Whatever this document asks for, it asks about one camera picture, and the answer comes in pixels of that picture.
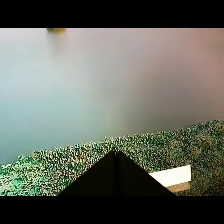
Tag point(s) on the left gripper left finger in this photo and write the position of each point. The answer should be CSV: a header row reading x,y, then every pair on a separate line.
x,y
96,180

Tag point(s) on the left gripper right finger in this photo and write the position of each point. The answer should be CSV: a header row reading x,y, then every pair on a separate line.
x,y
136,180

